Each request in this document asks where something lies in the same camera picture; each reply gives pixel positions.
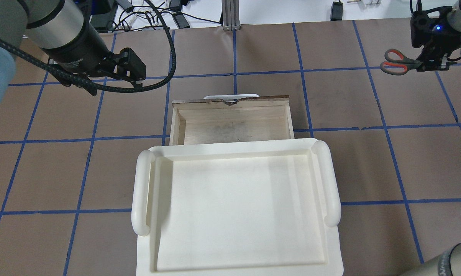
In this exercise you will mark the white drawer handle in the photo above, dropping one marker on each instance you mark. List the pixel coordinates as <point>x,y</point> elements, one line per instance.
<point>233,97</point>

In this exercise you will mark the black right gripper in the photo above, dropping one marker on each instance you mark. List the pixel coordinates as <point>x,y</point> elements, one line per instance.
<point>445,40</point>

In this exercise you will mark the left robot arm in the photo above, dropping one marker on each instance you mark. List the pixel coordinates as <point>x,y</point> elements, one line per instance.
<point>62,31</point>

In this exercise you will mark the aluminium frame post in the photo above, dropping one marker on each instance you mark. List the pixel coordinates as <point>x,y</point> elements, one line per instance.
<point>230,15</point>

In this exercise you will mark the black power adapter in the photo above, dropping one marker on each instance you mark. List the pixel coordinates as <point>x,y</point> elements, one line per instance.
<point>336,13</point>

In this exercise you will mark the grey orange scissors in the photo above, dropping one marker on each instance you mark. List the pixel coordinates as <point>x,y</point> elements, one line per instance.
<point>397,64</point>

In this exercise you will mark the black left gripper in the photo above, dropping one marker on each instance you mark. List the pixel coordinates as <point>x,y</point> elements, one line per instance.
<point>78,46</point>

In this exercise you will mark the wooden drawer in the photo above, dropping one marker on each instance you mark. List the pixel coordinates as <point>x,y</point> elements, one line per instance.
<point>217,121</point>

